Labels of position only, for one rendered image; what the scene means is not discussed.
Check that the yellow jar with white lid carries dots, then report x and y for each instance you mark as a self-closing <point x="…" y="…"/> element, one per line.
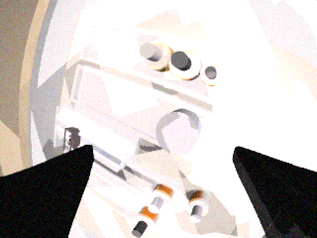
<point x="156" y="55"/>

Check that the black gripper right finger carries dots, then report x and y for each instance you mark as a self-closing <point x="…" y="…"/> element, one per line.
<point x="283" y="195"/>

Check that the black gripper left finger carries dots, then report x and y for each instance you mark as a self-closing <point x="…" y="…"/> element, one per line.
<point x="41" y="201"/>

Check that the small glass jar with orange label and black cap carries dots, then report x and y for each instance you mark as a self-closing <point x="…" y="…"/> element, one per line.
<point x="144" y="221"/>
<point x="185" y="64"/>

